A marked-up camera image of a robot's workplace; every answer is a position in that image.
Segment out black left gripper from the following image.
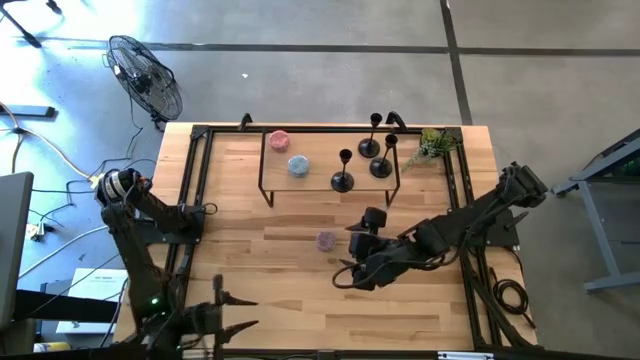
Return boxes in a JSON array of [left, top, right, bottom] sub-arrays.
[[192, 273, 259, 360]]

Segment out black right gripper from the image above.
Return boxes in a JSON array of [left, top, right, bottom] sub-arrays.
[[338, 206, 416, 292]]

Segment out purple patterned candle tin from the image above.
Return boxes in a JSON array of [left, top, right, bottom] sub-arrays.
[[314, 230, 337, 253]]

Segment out black metal candlestick holder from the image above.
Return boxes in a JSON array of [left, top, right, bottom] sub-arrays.
[[368, 133, 400, 180], [357, 112, 384, 159], [330, 148, 356, 194]]

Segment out blue patterned candle tin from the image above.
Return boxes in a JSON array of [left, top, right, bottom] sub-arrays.
[[287, 154, 311, 178]]

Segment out pink patterned candle tin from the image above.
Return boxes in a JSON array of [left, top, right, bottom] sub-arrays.
[[268, 129, 291, 153]]

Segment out wooden shelf riser, black legs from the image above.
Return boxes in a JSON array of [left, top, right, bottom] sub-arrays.
[[255, 124, 401, 209]]

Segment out green artificial plant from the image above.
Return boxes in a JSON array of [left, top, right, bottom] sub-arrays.
[[399, 127, 459, 175]]

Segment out white paper sheet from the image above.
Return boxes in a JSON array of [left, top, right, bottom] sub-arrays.
[[55, 267, 131, 335]]

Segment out black bench beam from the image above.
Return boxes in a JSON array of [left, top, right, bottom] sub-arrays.
[[14, 289, 119, 324]]

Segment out yellow small object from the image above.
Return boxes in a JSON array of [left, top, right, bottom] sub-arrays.
[[33, 341, 72, 354]]

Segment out grey flat panel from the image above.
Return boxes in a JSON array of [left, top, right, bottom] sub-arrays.
[[0, 171, 35, 331]]

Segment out grey metal table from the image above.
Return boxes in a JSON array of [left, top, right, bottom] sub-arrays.
[[552, 128, 640, 294]]

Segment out black floor fan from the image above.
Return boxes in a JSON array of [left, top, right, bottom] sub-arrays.
[[102, 34, 184, 132]]

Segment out black floor bar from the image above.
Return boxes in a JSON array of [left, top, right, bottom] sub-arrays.
[[0, 104, 57, 120]]

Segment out black tripod legs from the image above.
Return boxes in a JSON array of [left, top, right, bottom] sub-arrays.
[[0, 0, 64, 50]]

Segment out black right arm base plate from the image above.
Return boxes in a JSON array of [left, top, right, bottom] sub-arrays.
[[447, 207, 521, 249]]

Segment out white table edge bracket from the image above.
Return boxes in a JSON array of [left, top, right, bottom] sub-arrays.
[[437, 351, 495, 360]]

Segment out coiled black cable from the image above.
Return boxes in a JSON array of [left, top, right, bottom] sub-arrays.
[[488, 267, 537, 330]]

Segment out black metal table frame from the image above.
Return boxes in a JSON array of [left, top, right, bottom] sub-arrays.
[[119, 112, 539, 351]]

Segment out white floor cable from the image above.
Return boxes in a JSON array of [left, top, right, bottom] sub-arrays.
[[18, 224, 111, 279]]

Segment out beige floor cable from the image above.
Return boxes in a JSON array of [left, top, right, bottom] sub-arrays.
[[0, 102, 96, 179]]

